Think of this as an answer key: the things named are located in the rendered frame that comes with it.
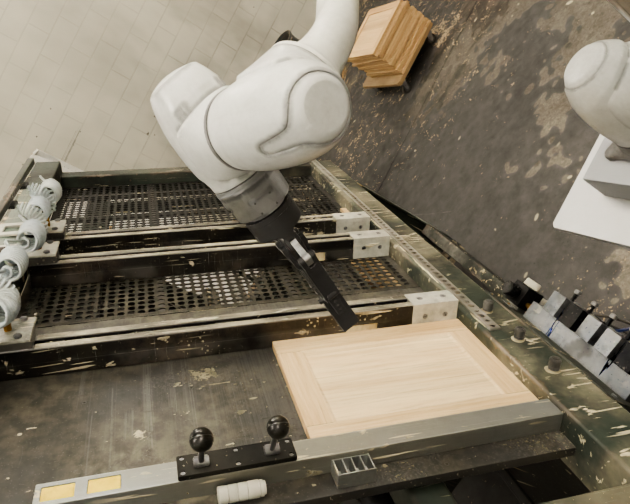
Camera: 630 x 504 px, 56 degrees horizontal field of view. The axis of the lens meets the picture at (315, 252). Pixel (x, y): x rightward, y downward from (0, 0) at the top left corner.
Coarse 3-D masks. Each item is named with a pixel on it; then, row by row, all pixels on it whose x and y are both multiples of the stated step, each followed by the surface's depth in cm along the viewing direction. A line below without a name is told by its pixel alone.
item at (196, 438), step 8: (192, 432) 91; (200, 432) 90; (208, 432) 91; (192, 440) 90; (200, 440) 90; (208, 440) 90; (192, 448) 90; (200, 448) 90; (208, 448) 91; (200, 456) 96; (208, 456) 100; (200, 464) 99; (208, 464) 99
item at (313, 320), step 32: (0, 288) 122; (32, 320) 130; (192, 320) 139; (224, 320) 140; (256, 320) 140; (288, 320) 140; (320, 320) 143; (384, 320) 148; (416, 320) 150; (0, 352) 125; (32, 352) 126; (64, 352) 128; (96, 352) 130; (128, 352) 132; (160, 352) 134; (192, 352) 137; (224, 352) 139
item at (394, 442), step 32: (448, 416) 114; (480, 416) 114; (512, 416) 114; (544, 416) 114; (320, 448) 105; (352, 448) 105; (384, 448) 106; (416, 448) 108; (448, 448) 111; (64, 480) 97; (128, 480) 97; (160, 480) 97; (192, 480) 97; (224, 480) 99
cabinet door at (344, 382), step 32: (448, 320) 152; (288, 352) 137; (320, 352) 138; (352, 352) 138; (384, 352) 138; (416, 352) 139; (448, 352) 139; (480, 352) 139; (288, 384) 126; (320, 384) 126; (352, 384) 127; (384, 384) 127; (416, 384) 127; (448, 384) 127; (480, 384) 128; (512, 384) 127; (320, 416) 116; (352, 416) 117; (384, 416) 117; (416, 416) 117
